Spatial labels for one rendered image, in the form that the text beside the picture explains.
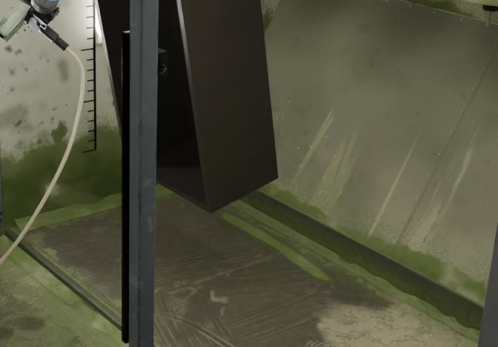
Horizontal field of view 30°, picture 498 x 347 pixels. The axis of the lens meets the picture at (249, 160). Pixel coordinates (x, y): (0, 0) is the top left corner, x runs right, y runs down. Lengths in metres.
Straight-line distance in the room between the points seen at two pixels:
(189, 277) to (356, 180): 0.88
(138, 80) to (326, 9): 2.71
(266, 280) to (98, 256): 0.75
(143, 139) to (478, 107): 2.13
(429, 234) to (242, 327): 0.89
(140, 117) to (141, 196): 0.20
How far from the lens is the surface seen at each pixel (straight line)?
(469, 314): 3.81
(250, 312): 3.76
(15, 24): 3.35
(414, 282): 3.95
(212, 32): 3.33
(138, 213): 2.28
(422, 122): 4.16
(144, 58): 2.15
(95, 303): 3.82
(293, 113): 4.61
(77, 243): 4.29
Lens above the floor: 1.95
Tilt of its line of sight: 21 degrees down
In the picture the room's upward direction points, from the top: 3 degrees clockwise
